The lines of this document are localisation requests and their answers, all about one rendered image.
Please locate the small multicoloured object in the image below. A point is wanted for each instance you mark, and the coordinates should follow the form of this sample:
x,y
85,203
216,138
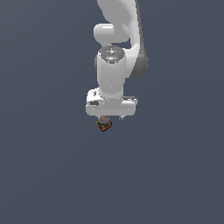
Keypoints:
x,y
104,126

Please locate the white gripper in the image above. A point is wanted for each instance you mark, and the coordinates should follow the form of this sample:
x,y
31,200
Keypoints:
x,y
110,107

